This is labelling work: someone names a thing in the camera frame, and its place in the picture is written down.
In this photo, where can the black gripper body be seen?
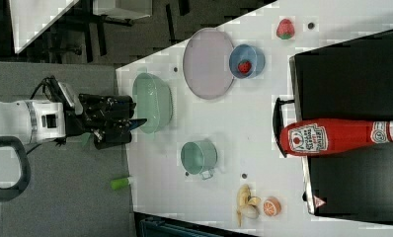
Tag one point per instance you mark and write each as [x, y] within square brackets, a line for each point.
[108, 118]

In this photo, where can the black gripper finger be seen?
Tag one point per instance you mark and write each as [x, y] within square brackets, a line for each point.
[136, 123]

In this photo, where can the red ketchup bottle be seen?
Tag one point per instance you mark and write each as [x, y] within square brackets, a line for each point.
[325, 136]

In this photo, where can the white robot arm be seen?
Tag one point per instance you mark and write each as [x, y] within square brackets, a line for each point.
[27, 122]

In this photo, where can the black toaster oven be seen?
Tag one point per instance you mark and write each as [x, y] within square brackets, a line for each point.
[351, 80]

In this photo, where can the green slotted spatula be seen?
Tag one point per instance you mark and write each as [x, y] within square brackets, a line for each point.
[85, 137]

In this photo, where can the green colander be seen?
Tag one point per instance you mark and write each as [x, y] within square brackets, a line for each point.
[153, 99]

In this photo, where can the green cylinder object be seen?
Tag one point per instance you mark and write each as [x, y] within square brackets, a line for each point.
[121, 183]

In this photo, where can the lilac oval plate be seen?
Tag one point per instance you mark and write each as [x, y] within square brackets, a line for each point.
[205, 63]

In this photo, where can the strawberry in blue bowl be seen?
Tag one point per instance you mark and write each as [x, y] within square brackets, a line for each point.
[244, 66]

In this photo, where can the white side table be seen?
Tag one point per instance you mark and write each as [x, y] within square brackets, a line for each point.
[30, 18]

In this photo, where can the blue bowl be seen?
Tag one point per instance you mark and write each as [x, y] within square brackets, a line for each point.
[247, 52]

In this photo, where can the peeled toy banana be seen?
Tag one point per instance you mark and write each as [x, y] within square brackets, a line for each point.
[246, 204]

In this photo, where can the toy orange half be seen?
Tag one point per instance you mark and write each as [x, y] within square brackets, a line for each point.
[271, 206]

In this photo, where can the strawberry on table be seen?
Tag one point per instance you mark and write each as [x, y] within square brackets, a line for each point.
[285, 30]

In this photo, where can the green cup with handle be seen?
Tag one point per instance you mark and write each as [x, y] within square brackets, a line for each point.
[199, 158]

